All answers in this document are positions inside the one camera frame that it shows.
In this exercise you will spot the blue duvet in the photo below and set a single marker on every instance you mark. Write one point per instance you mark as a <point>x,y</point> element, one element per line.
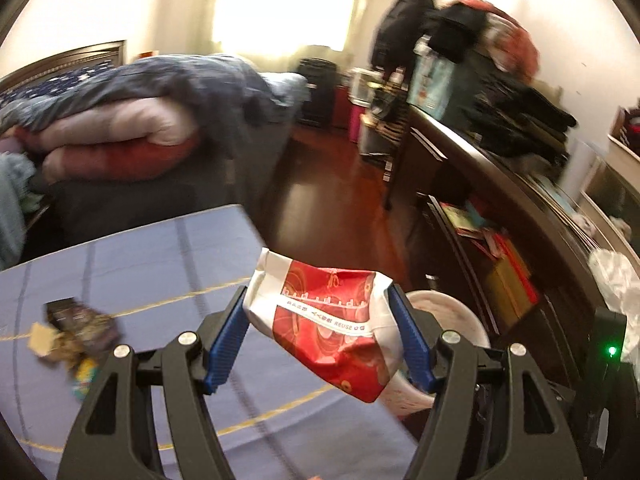
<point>175,85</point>

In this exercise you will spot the teal printed box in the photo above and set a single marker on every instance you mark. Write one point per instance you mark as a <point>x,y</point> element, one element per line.
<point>431,80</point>

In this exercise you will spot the framed picture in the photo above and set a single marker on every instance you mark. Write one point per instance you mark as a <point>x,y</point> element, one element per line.
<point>615,190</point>

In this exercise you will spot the white storage boxes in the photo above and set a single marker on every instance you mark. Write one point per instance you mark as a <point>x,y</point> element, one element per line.
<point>365,85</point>

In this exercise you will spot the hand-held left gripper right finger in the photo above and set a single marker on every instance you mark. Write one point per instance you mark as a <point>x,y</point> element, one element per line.
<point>412,340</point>

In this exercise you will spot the black suitcase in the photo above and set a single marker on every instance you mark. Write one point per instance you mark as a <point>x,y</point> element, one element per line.
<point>317,92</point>

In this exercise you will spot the black hanging jacket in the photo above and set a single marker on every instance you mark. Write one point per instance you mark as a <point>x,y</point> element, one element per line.
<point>400,25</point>

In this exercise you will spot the dark handbag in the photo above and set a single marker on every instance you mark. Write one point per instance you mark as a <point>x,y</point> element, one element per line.
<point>387,110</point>

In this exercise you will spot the pink and red folded quilt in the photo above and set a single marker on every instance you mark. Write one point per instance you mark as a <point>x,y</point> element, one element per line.
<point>115,145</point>

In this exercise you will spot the sheer window curtain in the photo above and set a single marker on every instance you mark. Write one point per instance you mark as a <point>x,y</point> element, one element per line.
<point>285,5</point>

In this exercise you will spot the dark printed wrapper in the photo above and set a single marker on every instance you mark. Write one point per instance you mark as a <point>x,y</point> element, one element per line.
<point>82,322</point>

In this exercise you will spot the dark wooden headboard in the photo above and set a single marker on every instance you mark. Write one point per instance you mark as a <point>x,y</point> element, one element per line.
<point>60,57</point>

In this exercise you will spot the white waste bin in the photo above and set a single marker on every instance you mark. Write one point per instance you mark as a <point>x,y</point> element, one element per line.
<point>450,320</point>

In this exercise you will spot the stack of black clothes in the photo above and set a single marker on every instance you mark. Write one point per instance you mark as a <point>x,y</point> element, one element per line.
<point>520,115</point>

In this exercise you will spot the row of colourful books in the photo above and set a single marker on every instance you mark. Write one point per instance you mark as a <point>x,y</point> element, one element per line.
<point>492,255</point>

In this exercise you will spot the white plastic bag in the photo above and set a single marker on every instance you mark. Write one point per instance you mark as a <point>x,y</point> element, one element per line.
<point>617,280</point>

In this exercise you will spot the navy star print pillow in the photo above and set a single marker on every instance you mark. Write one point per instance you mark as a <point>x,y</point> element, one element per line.
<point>55,82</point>

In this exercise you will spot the dark wooden dresser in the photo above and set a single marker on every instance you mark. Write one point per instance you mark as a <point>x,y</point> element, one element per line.
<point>500,195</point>

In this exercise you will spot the open cardboard box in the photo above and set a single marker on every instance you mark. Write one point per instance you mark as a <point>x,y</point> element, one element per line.
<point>627,130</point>

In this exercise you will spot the red and white wrapper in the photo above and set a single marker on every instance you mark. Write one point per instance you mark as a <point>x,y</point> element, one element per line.
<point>325,330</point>

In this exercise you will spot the pink storage bin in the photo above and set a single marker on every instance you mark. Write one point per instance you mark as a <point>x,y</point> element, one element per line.
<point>356,125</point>

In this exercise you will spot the light blue plush blanket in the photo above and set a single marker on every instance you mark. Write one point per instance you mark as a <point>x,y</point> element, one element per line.
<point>12,210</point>

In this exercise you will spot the blue striped tablecloth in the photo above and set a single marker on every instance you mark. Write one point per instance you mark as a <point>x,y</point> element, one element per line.
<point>150,270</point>

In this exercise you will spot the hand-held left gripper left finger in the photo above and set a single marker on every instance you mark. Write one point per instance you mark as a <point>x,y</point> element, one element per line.
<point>225,345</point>

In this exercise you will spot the small teal packet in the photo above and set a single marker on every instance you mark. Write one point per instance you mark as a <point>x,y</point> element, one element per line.
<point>85,377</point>

